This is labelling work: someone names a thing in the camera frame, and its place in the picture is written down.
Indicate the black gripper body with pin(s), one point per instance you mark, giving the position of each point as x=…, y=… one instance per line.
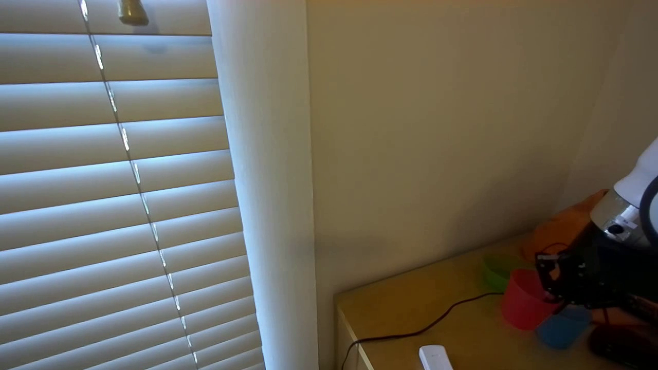
x=606, y=269

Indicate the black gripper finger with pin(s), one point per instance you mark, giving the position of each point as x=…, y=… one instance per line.
x=558, y=292
x=547, y=265

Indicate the pink plastic cup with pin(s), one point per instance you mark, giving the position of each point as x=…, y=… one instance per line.
x=522, y=300

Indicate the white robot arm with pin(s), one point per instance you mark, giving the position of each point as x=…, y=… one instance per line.
x=638, y=197

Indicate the blue plastic cup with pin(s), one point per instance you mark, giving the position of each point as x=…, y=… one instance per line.
x=563, y=327

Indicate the green plastic cup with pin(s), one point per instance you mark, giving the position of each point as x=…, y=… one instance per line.
x=493, y=272

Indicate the white face toy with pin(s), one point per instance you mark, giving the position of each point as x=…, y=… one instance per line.
x=434, y=359

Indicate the blind tilt wand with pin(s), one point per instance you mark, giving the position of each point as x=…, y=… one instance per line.
x=135, y=185

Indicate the white window blinds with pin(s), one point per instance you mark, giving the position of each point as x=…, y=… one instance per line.
x=115, y=206

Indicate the brass window latch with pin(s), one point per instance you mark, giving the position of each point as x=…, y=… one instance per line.
x=131, y=10

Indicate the white window frame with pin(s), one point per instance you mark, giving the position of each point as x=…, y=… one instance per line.
x=273, y=185

